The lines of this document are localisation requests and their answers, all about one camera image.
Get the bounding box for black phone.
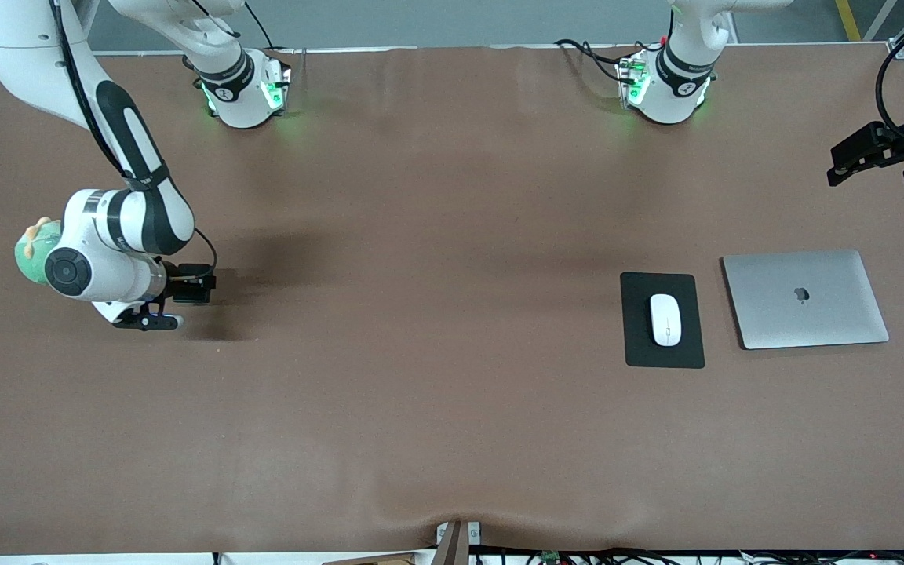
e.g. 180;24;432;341
175;276;213;306

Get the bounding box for white computer mouse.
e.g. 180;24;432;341
650;293;682;347

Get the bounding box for black mouse pad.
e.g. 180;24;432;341
620;272;706;369

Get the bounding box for green dinosaur plush toy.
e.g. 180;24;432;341
14;217;64;285

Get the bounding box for silver laptop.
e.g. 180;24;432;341
721;250;890;350

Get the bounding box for brown table cover mat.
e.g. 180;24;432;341
0;45;904;556

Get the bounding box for black right arm base cable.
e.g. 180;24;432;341
244;0;276;49

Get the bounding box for black arm base cable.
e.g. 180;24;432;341
244;0;276;49
554;38;645;86

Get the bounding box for black left arm base cable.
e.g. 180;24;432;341
554;38;645;86

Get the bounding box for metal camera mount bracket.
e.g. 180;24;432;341
436;520;482;565

